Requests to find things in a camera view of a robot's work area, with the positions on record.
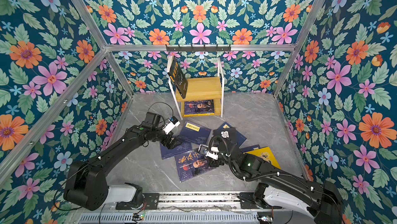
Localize navy book yellow label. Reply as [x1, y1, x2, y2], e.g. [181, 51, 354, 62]
[160, 141, 192, 159]
[178, 121, 212, 145]
[218, 122, 247, 147]

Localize purple portrait book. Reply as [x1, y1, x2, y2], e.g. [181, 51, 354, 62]
[184, 99, 215, 116]
[174, 149, 215, 182]

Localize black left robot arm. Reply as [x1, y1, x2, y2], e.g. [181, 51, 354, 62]
[63, 112, 180, 211]

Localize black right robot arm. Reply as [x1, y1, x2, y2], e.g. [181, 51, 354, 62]
[199, 136, 343, 224]

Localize black wolf cover book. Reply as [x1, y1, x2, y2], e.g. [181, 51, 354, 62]
[220, 127, 237, 144]

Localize navy book under yellow book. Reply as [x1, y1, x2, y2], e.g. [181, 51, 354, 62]
[240, 145, 261, 153]

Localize yellow cartoon cover book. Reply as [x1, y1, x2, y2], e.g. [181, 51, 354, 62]
[246, 147, 281, 169]

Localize black book leaning on shelf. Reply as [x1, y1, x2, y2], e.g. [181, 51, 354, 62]
[166, 58, 188, 99]

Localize white wooden two-tier shelf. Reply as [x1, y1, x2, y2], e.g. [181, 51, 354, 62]
[166, 57, 225, 119]

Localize black hook rack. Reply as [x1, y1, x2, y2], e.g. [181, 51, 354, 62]
[165, 45, 232, 52]

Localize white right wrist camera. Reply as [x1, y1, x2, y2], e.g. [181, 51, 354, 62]
[198, 144, 219, 160]

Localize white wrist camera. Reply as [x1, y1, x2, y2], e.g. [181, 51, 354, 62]
[198, 144, 219, 160]
[162, 116, 180, 135]

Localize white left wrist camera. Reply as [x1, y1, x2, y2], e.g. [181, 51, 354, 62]
[162, 116, 180, 135]

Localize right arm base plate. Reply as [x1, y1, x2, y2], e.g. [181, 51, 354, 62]
[237, 192, 282, 210]

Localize aluminium mounting rail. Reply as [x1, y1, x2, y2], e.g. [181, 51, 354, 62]
[69, 190, 328, 213]

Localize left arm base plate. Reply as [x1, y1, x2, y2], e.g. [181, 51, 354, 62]
[116, 193, 160, 211]

